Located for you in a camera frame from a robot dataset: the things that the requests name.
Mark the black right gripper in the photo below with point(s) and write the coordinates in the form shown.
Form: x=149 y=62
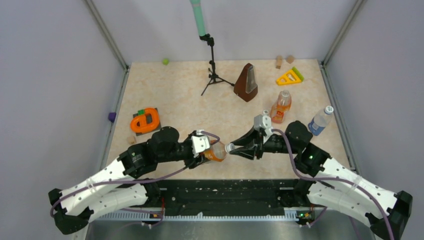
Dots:
x=252 y=137

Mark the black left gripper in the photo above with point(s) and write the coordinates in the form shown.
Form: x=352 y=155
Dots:
x=192 y=162

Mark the orange tea bottle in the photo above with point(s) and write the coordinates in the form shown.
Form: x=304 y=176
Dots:
x=281 y=107
x=217 y=151

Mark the blue label water bottle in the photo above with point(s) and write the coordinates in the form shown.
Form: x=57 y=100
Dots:
x=321 y=120

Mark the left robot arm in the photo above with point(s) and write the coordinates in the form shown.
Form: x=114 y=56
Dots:
x=118 y=185

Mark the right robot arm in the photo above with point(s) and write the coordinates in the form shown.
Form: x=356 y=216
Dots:
x=323 y=181

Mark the small wooden cube left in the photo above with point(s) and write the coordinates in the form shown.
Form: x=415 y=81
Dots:
x=131 y=140

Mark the brown wooden metronome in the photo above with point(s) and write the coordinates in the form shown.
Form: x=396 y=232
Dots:
x=246 y=87

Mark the black mini tripod stand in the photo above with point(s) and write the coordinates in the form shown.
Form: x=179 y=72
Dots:
x=214 y=78

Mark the yellow triangle toy block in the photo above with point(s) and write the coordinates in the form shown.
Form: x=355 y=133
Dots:
x=289 y=78

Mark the wooden block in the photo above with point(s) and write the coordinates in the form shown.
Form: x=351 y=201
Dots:
x=279 y=61
x=290 y=59

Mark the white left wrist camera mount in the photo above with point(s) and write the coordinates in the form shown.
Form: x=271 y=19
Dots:
x=200 y=142

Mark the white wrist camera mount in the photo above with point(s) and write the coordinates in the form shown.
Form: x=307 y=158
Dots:
x=264 y=123
x=200 y=142

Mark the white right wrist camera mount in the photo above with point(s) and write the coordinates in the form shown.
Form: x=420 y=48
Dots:
x=264 y=123

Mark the orange ring toy on plate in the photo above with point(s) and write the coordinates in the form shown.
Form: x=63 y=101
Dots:
x=145 y=121

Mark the purple wall knob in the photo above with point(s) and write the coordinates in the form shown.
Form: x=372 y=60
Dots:
x=112 y=116

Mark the mint green cylinder handle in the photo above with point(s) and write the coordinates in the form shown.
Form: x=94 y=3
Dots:
x=199 y=19

